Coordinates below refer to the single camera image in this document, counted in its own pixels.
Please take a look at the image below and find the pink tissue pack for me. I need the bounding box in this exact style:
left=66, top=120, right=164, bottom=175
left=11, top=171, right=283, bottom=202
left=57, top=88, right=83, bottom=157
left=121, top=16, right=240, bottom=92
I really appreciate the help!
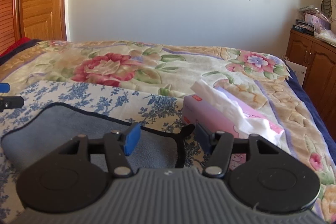
left=181, top=80, right=284, bottom=167

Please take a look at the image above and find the grey towel black trim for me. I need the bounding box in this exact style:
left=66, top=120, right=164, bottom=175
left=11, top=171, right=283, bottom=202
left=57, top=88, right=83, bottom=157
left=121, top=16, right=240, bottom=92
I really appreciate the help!
left=1, top=104, right=189, bottom=171

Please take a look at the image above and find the blue floral white cloth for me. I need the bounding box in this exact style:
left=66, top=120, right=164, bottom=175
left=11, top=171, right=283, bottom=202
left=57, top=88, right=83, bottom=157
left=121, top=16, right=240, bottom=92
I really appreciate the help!
left=1, top=81, right=206, bottom=223

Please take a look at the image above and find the red blanket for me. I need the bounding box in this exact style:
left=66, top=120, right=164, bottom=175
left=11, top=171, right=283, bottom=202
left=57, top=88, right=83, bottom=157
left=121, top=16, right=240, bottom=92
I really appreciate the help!
left=1, top=37, right=31, bottom=57

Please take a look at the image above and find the floral bed blanket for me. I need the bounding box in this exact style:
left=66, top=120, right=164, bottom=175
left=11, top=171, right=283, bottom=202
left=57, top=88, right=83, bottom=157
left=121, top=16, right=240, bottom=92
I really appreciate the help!
left=1, top=40, right=335, bottom=223

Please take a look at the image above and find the white paper board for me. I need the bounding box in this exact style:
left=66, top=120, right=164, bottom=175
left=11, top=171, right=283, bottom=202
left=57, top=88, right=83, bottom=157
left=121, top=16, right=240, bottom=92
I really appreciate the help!
left=285, top=60, right=307, bottom=86

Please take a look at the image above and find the wooden cabinet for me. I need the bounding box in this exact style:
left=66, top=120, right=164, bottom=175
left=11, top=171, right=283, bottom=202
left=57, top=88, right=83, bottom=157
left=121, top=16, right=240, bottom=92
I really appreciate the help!
left=285, top=30, right=336, bottom=138

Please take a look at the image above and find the dark book stack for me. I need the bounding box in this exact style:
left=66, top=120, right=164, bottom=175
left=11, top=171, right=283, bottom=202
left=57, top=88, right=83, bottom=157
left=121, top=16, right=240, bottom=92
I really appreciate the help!
left=292, top=19, right=314, bottom=36

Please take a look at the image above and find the plastic bag on cabinet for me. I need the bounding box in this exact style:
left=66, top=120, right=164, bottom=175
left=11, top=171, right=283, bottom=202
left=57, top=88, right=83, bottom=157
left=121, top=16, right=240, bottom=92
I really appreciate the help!
left=314, top=30, right=336, bottom=47

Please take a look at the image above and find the pink box on cabinet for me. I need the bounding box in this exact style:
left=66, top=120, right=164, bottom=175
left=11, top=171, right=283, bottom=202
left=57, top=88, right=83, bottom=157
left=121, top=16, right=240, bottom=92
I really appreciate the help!
left=305, top=13, right=331, bottom=30

